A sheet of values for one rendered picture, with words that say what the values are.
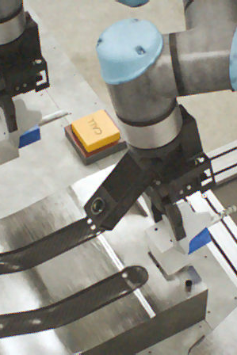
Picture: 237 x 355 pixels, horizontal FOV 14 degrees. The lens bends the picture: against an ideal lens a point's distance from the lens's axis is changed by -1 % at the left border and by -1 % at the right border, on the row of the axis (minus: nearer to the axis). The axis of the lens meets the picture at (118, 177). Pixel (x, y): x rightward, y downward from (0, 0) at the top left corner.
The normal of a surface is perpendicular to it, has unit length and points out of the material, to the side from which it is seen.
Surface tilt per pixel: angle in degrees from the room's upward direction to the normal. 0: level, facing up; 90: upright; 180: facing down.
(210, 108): 0
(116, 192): 40
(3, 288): 28
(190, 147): 82
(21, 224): 2
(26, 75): 90
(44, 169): 0
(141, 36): 11
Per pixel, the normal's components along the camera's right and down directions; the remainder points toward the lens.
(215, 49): -0.20, -0.19
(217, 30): -0.22, -0.60
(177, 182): 0.46, 0.59
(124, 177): -0.63, -0.29
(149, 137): 0.00, 0.75
